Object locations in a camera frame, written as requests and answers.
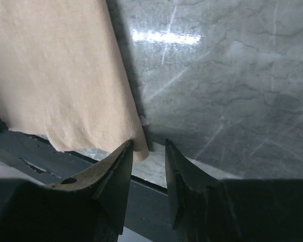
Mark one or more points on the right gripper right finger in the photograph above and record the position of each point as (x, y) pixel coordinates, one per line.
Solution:
(203, 208)

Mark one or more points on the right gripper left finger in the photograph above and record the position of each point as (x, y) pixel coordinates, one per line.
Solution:
(88, 206)

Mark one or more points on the beige t-shirt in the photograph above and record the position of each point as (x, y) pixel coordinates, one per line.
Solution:
(62, 76)

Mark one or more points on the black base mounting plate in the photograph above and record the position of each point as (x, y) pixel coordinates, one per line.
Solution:
(147, 216)

